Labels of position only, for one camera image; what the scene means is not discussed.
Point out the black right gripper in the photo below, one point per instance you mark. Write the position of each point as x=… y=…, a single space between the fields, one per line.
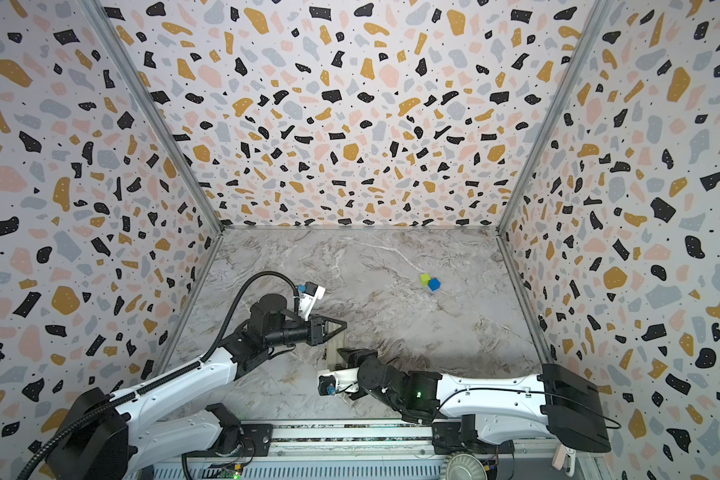
x=353 y=361

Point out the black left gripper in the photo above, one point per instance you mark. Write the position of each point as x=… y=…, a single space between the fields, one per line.
x=316 y=332

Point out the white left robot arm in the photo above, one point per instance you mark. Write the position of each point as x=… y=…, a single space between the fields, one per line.
x=110 y=436

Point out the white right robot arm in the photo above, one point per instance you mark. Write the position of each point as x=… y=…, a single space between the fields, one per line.
x=554 y=403

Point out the blue cube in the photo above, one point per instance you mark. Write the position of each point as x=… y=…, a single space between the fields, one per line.
x=434 y=284

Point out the grey ribbed fan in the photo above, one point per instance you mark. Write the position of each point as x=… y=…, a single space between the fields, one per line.
x=462 y=466

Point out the white clip device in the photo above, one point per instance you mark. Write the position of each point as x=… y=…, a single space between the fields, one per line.
x=564 y=460

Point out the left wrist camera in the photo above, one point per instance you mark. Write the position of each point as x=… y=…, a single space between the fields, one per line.
x=309 y=294

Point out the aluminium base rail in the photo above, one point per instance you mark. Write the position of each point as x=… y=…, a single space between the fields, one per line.
x=362 y=449

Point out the aluminium corner post left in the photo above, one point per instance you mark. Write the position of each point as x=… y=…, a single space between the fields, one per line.
x=97 y=18

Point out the aluminium corner post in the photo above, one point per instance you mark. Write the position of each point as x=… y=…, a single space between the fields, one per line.
x=97 y=18
x=592 y=26

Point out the aluminium corner post right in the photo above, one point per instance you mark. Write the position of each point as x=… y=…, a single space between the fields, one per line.
x=592 y=26

